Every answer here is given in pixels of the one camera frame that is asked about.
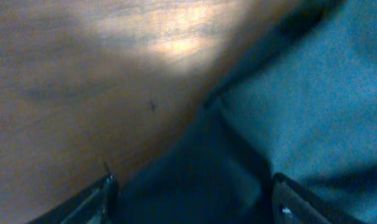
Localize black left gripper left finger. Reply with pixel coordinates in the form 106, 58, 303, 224
29, 175, 119, 224

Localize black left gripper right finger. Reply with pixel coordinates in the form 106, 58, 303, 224
272, 173, 365, 224

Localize dark teal athletic pants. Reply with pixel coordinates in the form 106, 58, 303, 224
111, 0, 377, 223

